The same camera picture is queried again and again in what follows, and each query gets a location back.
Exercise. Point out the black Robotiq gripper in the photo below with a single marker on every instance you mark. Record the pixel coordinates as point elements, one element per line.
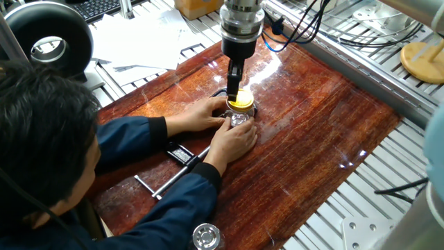
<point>239,48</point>

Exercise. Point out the gold metal jar lid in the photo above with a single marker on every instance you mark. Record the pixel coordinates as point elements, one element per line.
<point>243,100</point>

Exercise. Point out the clear glass jar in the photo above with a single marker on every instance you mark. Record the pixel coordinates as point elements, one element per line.
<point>240,117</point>

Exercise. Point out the black C-clamp with steel screw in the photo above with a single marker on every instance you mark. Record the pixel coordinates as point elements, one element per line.
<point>180,154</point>

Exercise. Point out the glass jar with silver lid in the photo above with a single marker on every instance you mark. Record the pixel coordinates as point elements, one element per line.
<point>206,237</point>

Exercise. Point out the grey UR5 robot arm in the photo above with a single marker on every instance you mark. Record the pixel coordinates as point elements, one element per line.
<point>433,156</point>

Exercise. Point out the left forearm in blue sleeve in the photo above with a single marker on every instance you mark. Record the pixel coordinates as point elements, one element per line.
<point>132,139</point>

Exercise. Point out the right forearm in blue sleeve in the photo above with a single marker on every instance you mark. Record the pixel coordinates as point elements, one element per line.
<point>163,215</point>

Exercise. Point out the person's left hand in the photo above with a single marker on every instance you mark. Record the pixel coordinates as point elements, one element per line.
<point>197,116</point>

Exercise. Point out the person's right hand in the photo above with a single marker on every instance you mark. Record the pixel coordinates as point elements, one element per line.
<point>230,142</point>

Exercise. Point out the printed white paper sheet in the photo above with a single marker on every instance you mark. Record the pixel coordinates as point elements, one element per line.
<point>175,29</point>

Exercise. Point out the orange cardboard box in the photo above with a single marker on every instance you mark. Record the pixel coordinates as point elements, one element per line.
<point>196,7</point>

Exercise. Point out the large blank white paper sheet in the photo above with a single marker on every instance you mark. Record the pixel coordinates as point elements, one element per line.
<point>138,45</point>

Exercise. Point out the wood grain table mat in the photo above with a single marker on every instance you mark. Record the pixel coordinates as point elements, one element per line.
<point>295,166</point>

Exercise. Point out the black computer keyboard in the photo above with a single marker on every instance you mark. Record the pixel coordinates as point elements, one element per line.
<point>93,7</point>

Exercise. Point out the round wooden stand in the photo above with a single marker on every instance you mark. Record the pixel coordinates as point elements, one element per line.
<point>419,64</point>

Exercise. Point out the person's head black hair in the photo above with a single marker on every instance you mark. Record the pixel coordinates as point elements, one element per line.
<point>45,135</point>

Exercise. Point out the black table side panel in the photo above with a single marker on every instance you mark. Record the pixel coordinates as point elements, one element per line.
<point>91,218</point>

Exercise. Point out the aluminium strut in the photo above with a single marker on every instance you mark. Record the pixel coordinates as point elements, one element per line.
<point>12,45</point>

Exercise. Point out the person's blue jacket torso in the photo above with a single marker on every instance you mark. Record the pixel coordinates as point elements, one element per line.
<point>41,239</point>

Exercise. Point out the aluminium table rail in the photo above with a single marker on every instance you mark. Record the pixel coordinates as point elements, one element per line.
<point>354,74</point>

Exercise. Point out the silver metal post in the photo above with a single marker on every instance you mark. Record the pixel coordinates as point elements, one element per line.
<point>126,8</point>

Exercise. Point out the silver flanged mount base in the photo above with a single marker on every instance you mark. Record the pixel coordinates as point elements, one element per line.
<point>388,14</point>

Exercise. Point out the silver robot mount plate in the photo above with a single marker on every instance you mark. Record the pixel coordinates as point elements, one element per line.
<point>366,232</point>

